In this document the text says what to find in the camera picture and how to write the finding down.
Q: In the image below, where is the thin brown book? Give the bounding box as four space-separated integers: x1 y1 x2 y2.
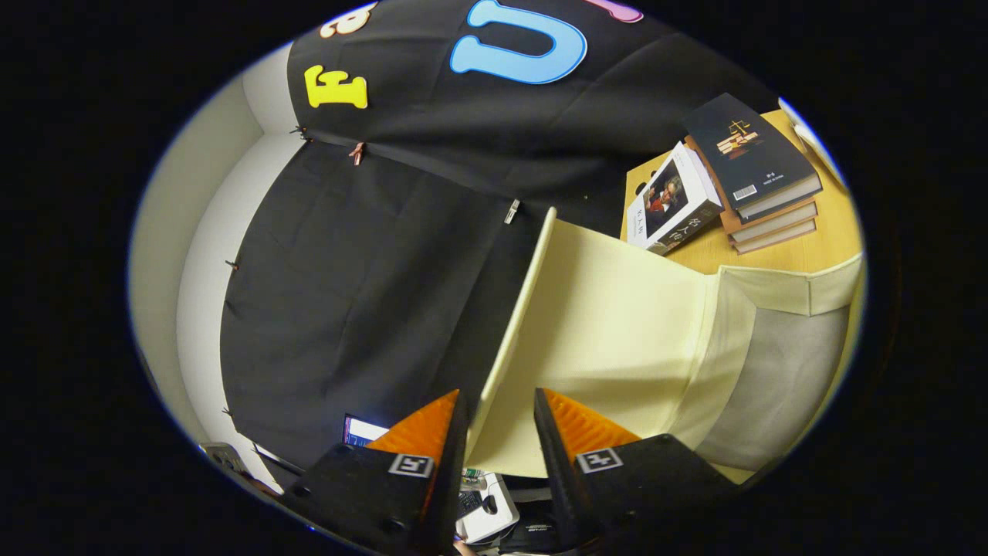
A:
729 219 817 256

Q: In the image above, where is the brown cover book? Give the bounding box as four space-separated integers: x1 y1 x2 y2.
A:
687 135 819 244

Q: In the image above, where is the black backdrop cloth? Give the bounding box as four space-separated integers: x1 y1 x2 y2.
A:
220 0 780 472

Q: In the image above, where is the laptop screen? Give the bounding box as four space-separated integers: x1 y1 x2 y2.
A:
343 415 391 449

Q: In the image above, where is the white portrait cover book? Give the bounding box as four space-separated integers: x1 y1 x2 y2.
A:
625 141 724 256

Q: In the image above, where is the fabric storage box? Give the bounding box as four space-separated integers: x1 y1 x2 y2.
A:
465 207 865 486

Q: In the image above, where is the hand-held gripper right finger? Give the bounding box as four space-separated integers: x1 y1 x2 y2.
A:
533 388 740 552

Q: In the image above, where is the dark hardcover book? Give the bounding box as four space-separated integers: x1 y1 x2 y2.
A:
683 93 823 225

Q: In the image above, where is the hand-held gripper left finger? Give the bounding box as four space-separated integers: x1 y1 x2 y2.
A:
282 388 470 556

